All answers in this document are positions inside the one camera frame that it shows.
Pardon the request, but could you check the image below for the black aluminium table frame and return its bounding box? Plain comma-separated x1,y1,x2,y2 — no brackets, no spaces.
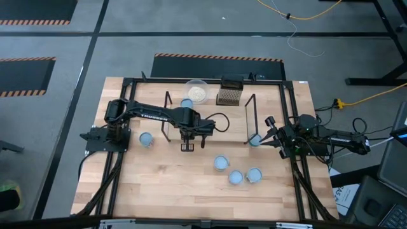
71,71,340,223

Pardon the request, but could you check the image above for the clear glass bowl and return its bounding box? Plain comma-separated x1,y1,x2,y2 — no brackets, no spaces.
183,78,211,105

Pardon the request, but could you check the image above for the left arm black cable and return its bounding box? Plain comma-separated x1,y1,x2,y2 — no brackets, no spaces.
205,112,230,134

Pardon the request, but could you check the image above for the silver aluminium bracket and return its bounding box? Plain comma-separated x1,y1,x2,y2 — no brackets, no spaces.
275,221,314,229
99,218,136,229

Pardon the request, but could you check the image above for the small plain teal can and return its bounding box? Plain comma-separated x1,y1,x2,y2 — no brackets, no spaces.
247,133,263,148

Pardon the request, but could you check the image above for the black chair leg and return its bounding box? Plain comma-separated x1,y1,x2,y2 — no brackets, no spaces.
0,139,25,154

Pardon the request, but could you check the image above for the heap of oats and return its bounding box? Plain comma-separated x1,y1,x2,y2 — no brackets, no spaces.
187,86,207,102

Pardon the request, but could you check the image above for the white printed paper sheet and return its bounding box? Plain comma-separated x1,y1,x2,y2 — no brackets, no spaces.
331,184,361,218

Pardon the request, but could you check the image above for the laptop with blue screen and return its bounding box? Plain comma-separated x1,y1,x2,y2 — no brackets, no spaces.
390,101,407,148

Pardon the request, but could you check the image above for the wooden shelf with black legs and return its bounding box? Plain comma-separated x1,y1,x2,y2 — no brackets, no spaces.
160,90,259,146

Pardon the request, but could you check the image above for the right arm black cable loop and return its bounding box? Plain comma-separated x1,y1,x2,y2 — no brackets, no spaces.
352,116,368,134

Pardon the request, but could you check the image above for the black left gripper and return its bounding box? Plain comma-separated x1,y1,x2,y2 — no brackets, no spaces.
173,107,217,153

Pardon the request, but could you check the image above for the thin white floor cable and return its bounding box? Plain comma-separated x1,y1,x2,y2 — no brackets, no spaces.
270,0,326,59

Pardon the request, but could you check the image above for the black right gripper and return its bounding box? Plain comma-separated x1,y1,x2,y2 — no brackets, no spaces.
259,115,300,160

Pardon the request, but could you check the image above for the yellow extension cord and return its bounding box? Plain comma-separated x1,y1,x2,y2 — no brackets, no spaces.
333,81,407,109

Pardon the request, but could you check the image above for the metal box grater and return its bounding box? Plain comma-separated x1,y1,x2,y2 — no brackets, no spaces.
215,74,245,107

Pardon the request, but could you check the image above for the black desk leg frame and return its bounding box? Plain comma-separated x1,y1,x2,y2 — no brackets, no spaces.
317,0,407,87

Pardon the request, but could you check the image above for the yellow cable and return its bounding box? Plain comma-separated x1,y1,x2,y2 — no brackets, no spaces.
256,0,343,21

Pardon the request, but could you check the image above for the dark grey keyboard desk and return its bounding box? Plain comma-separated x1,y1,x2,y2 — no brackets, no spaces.
345,174,407,229

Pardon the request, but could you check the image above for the black keyboard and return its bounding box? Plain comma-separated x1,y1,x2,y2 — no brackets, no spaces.
377,203,407,229

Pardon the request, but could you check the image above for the black mat with hazard stripes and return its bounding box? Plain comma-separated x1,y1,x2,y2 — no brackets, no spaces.
149,52,286,81
0,56,57,98
0,0,79,26

